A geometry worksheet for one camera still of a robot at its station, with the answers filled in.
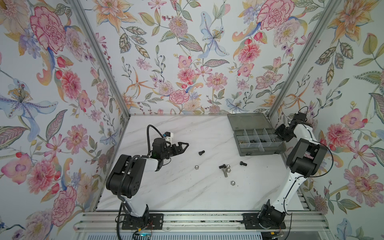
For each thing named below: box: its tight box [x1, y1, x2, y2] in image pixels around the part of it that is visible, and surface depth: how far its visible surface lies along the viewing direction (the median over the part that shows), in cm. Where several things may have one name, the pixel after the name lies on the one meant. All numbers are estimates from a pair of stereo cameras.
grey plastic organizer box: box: [227, 112, 287, 157], surface depth 106 cm
